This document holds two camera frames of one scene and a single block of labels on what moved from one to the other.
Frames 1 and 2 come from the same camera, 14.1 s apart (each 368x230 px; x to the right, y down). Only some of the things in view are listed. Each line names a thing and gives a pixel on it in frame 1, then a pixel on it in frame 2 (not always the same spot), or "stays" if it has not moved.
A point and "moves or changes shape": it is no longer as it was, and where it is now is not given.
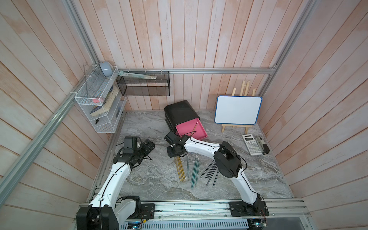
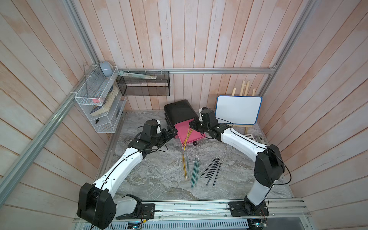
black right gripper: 169,153 -> 195,121
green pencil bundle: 195,173 stays
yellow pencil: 192,132 moves or changes shape
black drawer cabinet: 178,113 stays
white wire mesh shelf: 101,104 stays
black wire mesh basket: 132,86 stays
